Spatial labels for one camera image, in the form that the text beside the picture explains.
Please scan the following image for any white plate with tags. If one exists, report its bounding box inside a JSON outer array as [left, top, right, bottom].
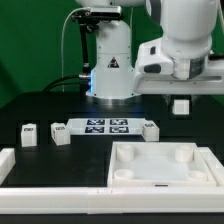
[[67, 118, 144, 135]]

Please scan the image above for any white U-shaped obstacle fence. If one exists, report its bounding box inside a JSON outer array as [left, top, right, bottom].
[[0, 147, 224, 214]]

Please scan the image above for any white square tabletop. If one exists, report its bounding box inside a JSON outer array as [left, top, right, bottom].
[[107, 142, 217, 187]]

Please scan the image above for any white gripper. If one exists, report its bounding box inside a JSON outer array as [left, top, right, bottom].
[[134, 41, 224, 95]]

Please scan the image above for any black camera on stand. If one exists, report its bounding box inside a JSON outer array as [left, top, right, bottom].
[[71, 6, 123, 75]]

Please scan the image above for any black cable bundle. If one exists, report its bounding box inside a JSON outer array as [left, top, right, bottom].
[[41, 74, 91, 93]]

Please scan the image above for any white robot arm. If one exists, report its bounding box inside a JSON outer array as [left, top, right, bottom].
[[76, 0, 224, 100]]

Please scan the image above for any grey white cable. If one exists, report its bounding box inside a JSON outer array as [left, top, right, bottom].
[[60, 6, 93, 93]]

